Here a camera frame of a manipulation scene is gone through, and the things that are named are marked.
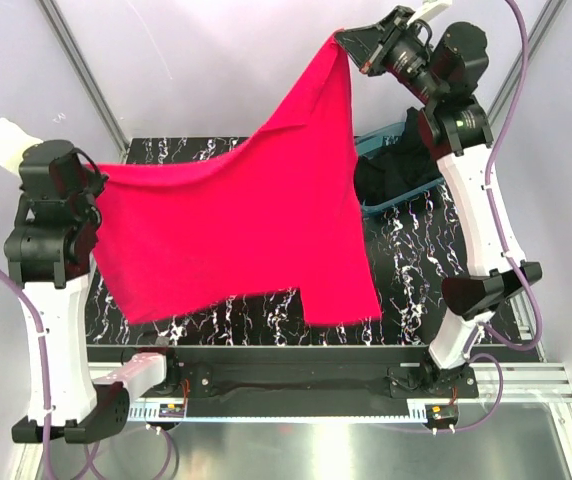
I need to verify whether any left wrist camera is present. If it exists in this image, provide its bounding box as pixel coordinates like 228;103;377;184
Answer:
0;117;42;176

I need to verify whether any pink red t shirt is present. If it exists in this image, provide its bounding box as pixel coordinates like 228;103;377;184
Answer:
94;39;381;326

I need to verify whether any left aluminium frame post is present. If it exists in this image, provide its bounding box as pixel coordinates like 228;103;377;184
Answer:
35;0;130;156

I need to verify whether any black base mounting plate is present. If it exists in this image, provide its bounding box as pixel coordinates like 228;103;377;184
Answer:
147;346;479;413

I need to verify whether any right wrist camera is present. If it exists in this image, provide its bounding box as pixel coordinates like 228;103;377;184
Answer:
407;0;453;25

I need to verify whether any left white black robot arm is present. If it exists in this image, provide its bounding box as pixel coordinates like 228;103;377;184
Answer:
4;140;182;444

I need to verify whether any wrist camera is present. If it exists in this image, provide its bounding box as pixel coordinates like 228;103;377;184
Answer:
407;0;453;25
0;117;42;176

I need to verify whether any white slotted cable duct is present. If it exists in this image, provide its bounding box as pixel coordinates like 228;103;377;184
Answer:
126;401;428;424

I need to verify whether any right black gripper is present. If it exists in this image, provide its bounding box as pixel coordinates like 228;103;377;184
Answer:
333;5;444;107

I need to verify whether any aluminium front rail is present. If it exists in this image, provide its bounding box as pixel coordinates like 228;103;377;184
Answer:
85;363;572;401

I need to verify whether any black t shirt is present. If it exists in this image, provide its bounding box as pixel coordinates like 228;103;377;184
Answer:
354;107;443;210

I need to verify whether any teal transparent plastic bin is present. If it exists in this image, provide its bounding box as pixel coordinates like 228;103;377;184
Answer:
355;122;444;217

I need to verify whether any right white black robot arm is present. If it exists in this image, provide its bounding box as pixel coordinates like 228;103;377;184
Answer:
334;1;542;397

